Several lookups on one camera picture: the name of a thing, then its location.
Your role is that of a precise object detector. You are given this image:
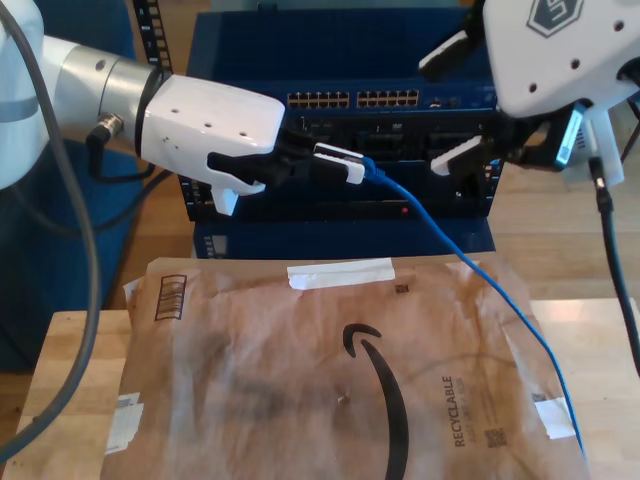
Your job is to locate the blue network cable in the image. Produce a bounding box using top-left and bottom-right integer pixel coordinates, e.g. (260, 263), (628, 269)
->
(362, 157), (589, 461)

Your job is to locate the blue sofa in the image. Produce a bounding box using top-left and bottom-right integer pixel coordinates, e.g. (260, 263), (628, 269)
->
(0, 0), (146, 374)

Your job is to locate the brown paper mailer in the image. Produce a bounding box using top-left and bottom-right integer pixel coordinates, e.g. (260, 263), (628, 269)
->
(99, 254), (591, 480)

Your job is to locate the long white tape strip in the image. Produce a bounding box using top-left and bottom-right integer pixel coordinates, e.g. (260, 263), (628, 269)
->
(287, 258), (396, 291)

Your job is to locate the black rack frame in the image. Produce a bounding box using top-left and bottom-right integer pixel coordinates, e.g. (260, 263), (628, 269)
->
(134, 0), (506, 224)

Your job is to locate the blue network switch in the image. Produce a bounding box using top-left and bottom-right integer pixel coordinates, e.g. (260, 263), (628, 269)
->
(184, 9), (501, 119)

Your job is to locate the thick black camera cable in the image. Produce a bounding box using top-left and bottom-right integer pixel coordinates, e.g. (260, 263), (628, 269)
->
(589, 157), (640, 376)

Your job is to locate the blue device under rack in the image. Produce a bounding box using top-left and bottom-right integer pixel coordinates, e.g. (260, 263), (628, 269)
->
(192, 219), (496, 261)

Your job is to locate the short white tape piece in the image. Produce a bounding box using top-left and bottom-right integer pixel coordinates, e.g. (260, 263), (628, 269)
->
(533, 397), (576, 441)

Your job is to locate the white paper label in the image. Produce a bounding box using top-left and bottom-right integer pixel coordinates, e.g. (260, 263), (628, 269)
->
(104, 392), (145, 455)

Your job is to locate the thin black connector cable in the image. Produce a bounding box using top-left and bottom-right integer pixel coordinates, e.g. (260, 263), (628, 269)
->
(85, 113), (174, 234)

